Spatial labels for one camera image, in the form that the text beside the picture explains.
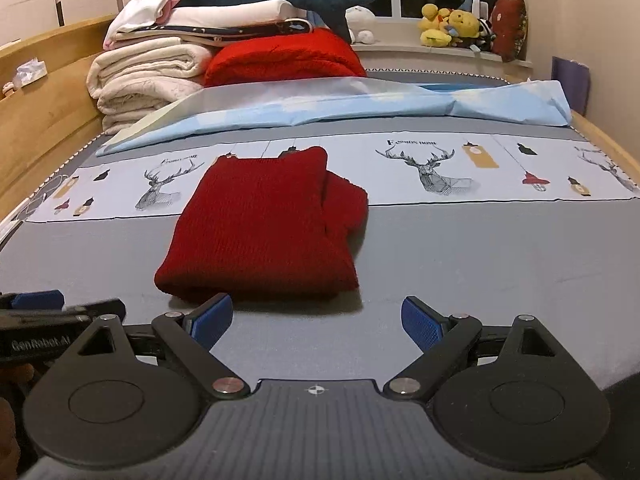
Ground white plush toy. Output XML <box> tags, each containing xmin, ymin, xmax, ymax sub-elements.
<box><xmin>344</xmin><ymin>5</ymin><xmax>376</xmax><ymax>44</ymax></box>

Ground person's left hand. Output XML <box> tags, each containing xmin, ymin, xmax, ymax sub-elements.
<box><xmin>0</xmin><ymin>363</ymin><xmax>37</xmax><ymax>462</ymax></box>

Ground cream folded quilt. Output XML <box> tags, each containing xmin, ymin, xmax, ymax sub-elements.
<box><xmin>86</xmin><ymin>42</ymin><xmax>214</xmax><ymax>136</ymax></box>

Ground purple box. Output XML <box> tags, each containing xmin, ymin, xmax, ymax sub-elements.
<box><xmin>551</xmin><ymin>55</ymin><xmax>591</xmax><ymax>115</ymax></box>

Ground dark red cushion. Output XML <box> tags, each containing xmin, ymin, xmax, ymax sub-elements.
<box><xmin>489</xmin><ymin>0</ymin><xmax>530</xmax><ymax>63</ymax></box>

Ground tissue pack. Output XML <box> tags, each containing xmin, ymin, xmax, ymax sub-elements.
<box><xmin>13</xmin><ymin>59</ymin><xmax>49</xmax><ymax>86</ymax></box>

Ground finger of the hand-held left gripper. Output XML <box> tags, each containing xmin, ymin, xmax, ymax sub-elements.
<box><xmin>0</xmin><ymin>289</ymin><xmax>66</xmax><ymax>311</ymax></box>
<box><xmin>70</xmin><ymin>298</ymin><xmax>127</xmax><ymax>324</ymax></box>

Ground dark red knit sweater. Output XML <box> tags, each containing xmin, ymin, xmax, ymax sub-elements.
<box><xmin>154</xmin><ymin>146</ymin><xmax>370</xmax><ymax>304</ymax></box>

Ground wooden bed frame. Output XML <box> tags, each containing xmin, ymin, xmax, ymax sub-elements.
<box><xmin>0</xmin><ymin>14</ymin><xmax>640</xmax><ymax>227</ymax></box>

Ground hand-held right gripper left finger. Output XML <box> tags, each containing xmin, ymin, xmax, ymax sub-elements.
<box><xmin>75</xmin><ymin>293</ymin><xmax>251</xmax><ymax>401</ymax></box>

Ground windowsill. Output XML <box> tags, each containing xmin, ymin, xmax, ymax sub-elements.
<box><xmin>350</xmin><ymin>41</ymin><xmax>534</xmax><ymax>69</ymax></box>

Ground yellow bear plush toy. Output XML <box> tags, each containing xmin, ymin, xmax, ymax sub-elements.
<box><xmin>446</xmin><ymin>8</ymin><xmax>481</xmax><ymax>49</ymax></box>

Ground light blue folded duvet cover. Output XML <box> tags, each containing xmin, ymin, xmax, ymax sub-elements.
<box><xmin>95</xmin><ymin>76</ymin><xmax>573</xmax><ymax>158</ymax></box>

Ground white folded pillow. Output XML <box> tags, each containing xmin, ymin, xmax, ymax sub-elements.
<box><xmin>172</xmin><ymin>0</ymin><xmax>311</xmax><ymax>29</ymax></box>

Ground yellow duck plush toy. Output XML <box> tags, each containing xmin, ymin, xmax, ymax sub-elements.
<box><xmin>418</xmin><ymin>3</ymin><xmax>451</xmax><ymax>49</ymax></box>

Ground bright red folded blanket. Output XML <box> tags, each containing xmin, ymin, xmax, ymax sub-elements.
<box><xmin>203</xmin><ymin>27</ymin><xmax>369</xmax><ymax>89</ymax></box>

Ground white and pink cloth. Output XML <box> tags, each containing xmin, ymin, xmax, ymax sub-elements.
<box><xmin>103</xmin><ymin>0</ymin><xmax>184</xmax><ymax>51</ymax></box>

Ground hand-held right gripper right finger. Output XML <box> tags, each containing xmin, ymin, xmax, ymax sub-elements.
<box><xmin>382</xmin><ymin>296</ymin><xmax>556</xmax><ymax>402</ymax></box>

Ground grey deer print bed sheet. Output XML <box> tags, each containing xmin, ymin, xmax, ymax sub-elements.
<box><xmin>0</xmin><ymin>67</ymin><xmax>640</xmax><ymax>411</ymax></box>

